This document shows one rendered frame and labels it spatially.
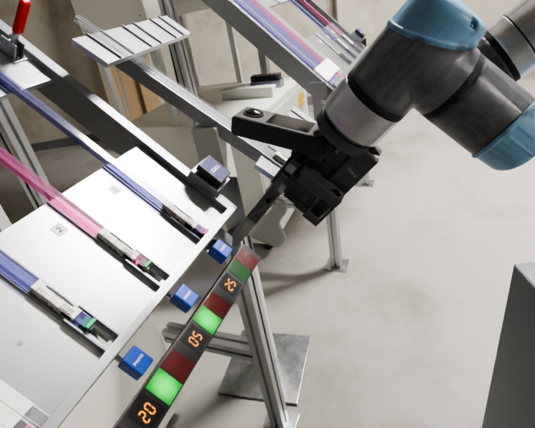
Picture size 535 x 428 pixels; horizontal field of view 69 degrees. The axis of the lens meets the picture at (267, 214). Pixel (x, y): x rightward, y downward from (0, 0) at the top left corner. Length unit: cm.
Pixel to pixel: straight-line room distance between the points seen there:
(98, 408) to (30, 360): 52
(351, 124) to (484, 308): 120
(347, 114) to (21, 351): 42
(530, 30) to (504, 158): 16
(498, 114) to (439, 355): 103
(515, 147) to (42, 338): 53
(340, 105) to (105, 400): 82
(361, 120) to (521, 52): 21
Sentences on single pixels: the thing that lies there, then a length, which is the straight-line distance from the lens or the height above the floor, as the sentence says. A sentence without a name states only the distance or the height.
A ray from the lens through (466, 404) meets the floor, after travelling 129.
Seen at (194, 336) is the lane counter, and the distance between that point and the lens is 57.
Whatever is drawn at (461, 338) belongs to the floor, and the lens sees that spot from 143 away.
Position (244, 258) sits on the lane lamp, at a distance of 67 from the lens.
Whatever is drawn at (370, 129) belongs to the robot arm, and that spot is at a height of 91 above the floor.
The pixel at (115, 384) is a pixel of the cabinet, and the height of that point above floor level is 34.
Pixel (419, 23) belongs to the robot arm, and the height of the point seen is 100.
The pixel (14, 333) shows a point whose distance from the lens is 51.
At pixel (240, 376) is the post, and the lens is 134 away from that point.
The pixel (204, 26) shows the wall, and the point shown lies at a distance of 379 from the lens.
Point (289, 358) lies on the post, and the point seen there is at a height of 1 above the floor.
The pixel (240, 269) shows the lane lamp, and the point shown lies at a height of 66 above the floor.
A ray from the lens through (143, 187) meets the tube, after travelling 64.
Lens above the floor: 105
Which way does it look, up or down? 30 degrees down
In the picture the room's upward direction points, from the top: 11 degrees counter-clockwise
